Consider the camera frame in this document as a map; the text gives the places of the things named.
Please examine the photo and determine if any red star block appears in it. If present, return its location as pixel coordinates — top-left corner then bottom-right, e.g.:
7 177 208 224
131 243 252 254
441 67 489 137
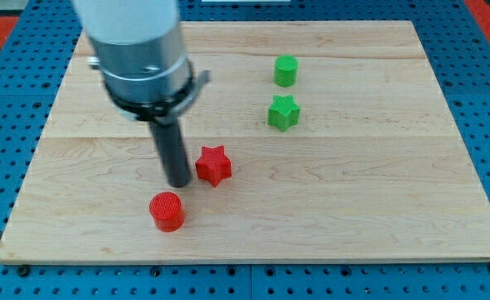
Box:
195 145 232 188

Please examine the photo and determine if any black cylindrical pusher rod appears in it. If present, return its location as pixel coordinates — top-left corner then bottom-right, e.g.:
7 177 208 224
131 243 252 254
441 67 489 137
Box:
149 120 192 188

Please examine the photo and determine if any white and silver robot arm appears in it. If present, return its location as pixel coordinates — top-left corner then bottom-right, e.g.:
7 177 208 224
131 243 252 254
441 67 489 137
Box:
72 0 210 124

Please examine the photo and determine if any green star block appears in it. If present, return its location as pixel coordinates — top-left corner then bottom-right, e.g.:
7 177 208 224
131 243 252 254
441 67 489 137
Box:
267 95 300 132

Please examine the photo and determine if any light wooden board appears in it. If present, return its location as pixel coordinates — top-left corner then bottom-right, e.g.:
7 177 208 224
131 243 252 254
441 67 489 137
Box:
0 21 490 265

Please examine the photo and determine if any green cylinder block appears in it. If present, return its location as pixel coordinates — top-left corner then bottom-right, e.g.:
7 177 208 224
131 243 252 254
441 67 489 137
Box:
273 55 298 88

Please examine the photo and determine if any red cylinder block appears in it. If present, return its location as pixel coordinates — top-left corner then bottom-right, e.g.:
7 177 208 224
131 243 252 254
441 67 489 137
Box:
148 192 185 233

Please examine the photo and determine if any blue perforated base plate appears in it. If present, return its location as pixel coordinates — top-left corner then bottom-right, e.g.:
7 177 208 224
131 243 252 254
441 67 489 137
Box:
0 0 490 299

